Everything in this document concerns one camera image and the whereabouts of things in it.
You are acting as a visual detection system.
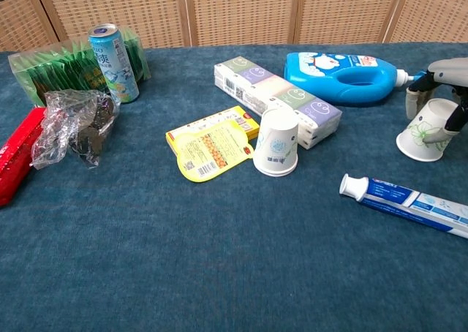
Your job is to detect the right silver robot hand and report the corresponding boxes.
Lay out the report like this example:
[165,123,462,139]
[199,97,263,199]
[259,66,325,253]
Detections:
[405,56,468,145]

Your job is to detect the white paper cup green flowers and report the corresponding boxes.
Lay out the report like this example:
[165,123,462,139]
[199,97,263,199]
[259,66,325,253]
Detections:
[396,97,460,163]

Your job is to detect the clear box green sachets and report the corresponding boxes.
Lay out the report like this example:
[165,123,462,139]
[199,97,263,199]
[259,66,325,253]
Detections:
[7,26,151,108]

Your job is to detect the light blue drink can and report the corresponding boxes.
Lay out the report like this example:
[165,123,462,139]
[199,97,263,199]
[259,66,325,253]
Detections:
[88,23,140,104]

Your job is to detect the blue detergent bottle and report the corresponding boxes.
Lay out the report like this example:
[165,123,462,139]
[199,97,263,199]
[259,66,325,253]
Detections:
[284,51,429,107]

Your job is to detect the blue white toothpaste tube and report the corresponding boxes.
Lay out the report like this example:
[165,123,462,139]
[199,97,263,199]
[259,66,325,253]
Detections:
[339,173,468,240]

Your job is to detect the crumpled clear plastic bag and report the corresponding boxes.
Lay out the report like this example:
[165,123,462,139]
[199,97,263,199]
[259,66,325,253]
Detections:
[30,89,121,170]

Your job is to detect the red snack package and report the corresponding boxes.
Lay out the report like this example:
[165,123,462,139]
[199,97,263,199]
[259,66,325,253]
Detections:
[0,107,47,208]

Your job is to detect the pastel tissue multipack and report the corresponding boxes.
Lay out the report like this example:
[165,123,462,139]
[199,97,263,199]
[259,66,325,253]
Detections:
[214,56,343,151]

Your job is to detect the wicker folding screen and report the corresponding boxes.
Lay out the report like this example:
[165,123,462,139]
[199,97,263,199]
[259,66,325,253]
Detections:
[0,0,468,52]

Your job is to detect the flat yellow cardboard box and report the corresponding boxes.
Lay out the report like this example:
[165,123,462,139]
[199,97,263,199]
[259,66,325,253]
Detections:
[165,105,261,154]

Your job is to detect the yellow snack pouch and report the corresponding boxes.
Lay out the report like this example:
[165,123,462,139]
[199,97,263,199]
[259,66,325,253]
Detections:
[170,120,255,184]

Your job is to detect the dark blue table cloth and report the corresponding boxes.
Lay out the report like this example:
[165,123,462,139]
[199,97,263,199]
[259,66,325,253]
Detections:
[0,42,468,332]

